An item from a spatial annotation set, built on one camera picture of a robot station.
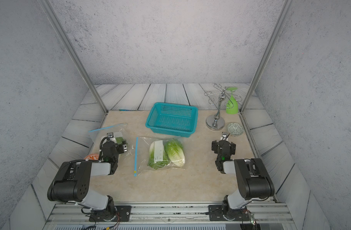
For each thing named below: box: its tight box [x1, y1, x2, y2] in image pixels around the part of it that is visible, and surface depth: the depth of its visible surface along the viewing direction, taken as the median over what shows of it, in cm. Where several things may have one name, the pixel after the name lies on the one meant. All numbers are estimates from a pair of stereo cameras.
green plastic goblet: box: [225, 87, 239, 115], surface depth 89 cm
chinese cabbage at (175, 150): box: [164, 138, 186, 167], surface depth 88 cm
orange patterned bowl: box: [83, 153, 99, 161], surface depth 93 cm
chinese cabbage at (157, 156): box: [147, 139, 171, 170], surface depth 88 cm
